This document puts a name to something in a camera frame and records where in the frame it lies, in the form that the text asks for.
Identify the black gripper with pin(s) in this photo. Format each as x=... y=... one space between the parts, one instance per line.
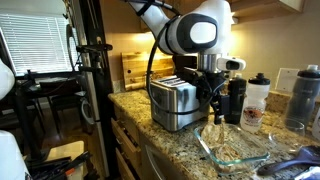
x=208 y=90

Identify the slice of bread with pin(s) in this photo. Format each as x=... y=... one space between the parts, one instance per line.
x=212 y=135

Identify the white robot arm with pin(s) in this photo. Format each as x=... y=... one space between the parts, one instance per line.
x=203 y=31

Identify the stainless steel two-slot toaster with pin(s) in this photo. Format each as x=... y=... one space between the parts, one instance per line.
x=175 y=95

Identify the clear drinking glass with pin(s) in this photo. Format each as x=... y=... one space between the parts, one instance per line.
x=287 y=134

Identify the black water bottle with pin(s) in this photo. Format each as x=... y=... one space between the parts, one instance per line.
x=236 y=92

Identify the rectangular glass baking dish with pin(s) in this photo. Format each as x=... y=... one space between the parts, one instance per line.
x=240 y=152

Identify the white bottle with black cap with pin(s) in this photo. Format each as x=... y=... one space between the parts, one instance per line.
x=254 y=103

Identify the dark grey translucent bottle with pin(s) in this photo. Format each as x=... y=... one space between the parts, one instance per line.
x=306 y=89

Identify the wooden cutting board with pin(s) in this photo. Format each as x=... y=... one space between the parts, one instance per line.
x=135 y=68

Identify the purple spatula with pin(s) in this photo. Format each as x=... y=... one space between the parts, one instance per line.
x=309 y=155

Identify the upper wooden cabinet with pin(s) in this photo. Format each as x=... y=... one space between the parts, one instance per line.
x=252 y=10

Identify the window blinds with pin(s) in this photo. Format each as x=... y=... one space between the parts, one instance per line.
x=36 y=43

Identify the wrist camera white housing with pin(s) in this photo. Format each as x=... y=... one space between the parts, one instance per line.
x=230 y=63

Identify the black camera tripod pole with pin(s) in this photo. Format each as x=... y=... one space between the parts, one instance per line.
x=86 y=18

